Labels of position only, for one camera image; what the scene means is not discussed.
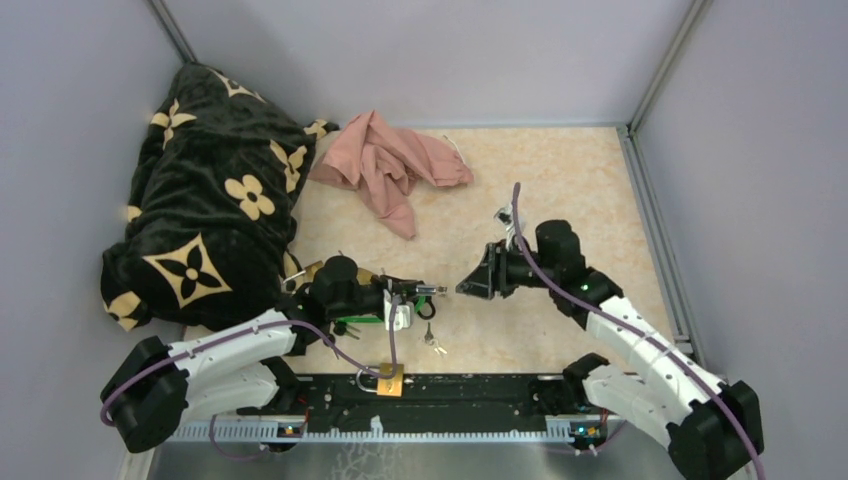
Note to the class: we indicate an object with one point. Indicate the pink cloth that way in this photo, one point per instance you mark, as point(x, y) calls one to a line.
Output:
point(383, 164)

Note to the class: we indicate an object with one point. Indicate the aluminium frame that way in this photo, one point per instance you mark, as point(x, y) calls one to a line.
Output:
point(628, 132)

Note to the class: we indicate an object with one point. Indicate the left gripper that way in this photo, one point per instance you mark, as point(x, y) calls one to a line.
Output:
point(396, 287)

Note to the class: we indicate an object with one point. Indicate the black-headed key bunch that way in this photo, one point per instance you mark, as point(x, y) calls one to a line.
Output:
point(344, 330)

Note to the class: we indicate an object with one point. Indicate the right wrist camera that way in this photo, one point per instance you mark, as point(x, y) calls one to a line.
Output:
point(511, 222)

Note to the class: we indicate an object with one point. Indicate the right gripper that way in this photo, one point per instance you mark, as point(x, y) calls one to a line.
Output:
point(491, 275)

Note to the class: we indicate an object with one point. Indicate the brass padlock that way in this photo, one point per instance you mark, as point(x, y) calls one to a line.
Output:
point(388, 379)
point(336, 271)

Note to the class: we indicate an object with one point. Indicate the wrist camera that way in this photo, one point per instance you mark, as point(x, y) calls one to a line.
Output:
point(511, 222)
point(397, 317)

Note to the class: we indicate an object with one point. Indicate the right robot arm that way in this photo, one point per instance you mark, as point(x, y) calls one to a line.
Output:
point(711, 429)

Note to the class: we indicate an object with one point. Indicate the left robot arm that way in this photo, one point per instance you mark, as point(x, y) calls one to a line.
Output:
point(161, 387)

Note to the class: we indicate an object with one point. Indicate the black floral blanket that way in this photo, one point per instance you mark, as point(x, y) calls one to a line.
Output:
point(210, 209)

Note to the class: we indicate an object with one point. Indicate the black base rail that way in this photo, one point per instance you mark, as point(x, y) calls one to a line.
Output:
point(431, 403)

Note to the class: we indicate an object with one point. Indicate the black padlock with keys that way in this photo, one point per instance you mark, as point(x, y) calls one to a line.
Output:
point(425, 308)

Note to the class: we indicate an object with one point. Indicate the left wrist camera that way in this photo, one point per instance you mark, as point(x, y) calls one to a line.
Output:
point(397, 317)

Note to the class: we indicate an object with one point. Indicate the green cable lock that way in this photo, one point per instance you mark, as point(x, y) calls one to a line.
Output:
point(425, 290)

